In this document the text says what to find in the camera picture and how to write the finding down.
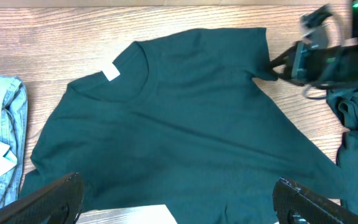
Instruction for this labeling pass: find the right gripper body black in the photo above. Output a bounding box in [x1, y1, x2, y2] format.
[270, 4, 358, 96]

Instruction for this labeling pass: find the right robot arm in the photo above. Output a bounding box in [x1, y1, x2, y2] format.
[270, 1, 358, 98]

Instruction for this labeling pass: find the black t-shirt with label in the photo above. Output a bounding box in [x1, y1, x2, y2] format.
[21, 28, 348, 223]

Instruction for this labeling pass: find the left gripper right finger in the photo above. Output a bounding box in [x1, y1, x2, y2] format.
[272, 177, 358, 224]

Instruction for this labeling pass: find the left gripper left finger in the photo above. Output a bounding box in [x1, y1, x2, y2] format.
[0, 172, 85, 224]

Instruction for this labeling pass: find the grey folded garment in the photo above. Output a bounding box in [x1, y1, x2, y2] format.
[0, 76, 28, 208]

